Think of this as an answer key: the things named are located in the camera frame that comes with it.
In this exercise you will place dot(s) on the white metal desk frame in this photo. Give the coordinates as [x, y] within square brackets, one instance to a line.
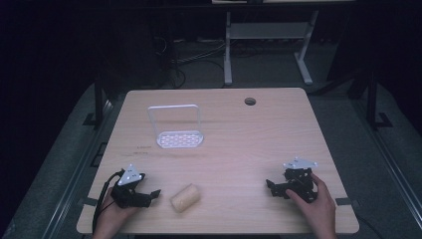
[268, 31]

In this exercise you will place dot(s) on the grey table edge clip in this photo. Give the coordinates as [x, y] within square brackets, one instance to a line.
[88, 201]
[345, 201]

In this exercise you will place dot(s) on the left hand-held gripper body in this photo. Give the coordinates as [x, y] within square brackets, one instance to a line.
[130, 176]

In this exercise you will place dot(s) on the beige cylindrical roll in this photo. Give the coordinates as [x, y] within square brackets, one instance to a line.
[185, 198]

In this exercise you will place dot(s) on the person's right hand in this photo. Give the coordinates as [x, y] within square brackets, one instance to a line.
[316, 207]

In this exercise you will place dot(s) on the black metal stand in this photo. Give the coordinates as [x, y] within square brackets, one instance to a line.
[98, 99]
[373, 99]

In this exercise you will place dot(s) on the person's left hand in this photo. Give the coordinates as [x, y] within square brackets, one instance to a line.
[111, 217]

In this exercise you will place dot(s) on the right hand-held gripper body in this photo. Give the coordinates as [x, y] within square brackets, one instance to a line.
[299, 181]

